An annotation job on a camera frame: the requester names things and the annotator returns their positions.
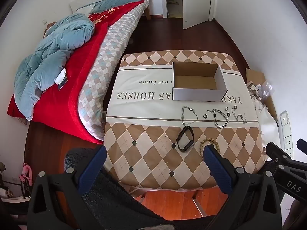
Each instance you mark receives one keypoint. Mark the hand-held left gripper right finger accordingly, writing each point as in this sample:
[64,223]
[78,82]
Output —
[217,170]

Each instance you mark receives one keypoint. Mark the bed with red blanket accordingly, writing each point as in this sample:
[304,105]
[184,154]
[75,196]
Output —
[72,88]

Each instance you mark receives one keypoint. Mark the metal table leg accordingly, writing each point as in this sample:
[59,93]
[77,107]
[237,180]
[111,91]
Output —
[200,207]

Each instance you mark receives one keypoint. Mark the checkered bed sheet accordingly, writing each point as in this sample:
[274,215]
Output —
[108,52]

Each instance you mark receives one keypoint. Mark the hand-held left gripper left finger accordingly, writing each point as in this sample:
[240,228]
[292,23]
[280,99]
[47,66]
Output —
[92,170]

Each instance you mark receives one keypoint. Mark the cardboard box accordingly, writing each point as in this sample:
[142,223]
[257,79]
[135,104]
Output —
[199,82]

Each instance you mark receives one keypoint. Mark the wooden bed leg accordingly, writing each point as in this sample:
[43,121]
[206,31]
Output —
[148,10]

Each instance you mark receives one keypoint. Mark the grey fuzzy cloth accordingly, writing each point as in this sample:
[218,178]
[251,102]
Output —
[159,227]

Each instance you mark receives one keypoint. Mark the checkered printed tablecloth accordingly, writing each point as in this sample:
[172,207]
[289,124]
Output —
[148,115]

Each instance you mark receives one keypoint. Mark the white door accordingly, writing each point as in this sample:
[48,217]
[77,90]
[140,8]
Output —
[195,2]

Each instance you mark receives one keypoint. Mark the white shoe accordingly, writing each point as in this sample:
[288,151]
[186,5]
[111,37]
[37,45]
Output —
[14,194]

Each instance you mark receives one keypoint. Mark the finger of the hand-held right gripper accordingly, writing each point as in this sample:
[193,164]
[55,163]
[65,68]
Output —
[302,146]
[275,151]

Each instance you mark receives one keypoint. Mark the light blue quilt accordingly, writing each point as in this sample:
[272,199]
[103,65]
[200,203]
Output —
[52,60]
[120,0]

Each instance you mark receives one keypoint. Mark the dark fleece garment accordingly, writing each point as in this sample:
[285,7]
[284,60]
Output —
[112,198]

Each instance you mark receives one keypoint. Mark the pink slipper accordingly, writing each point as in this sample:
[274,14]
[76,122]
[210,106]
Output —
[26,175]

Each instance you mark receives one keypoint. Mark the white power strip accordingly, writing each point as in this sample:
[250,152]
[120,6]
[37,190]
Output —
[287,134]

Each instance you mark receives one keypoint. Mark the clear bubble wrap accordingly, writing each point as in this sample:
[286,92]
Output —
[266,91]

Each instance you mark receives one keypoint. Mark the white cloth bag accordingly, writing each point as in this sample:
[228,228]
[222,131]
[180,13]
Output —
[263,119]

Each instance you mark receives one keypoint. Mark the white paper slip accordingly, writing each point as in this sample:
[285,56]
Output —
[61,76]

